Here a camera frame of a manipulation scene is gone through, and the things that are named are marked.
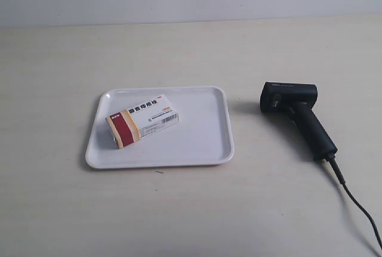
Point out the white red medicine box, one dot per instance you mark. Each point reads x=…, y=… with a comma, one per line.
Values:
x=135, y=123

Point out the black handheld barcode scanner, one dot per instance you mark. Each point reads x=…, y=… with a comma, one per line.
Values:
x=296, y=100

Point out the white plastic tray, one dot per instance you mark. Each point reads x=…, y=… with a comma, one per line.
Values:
x=202, y=137

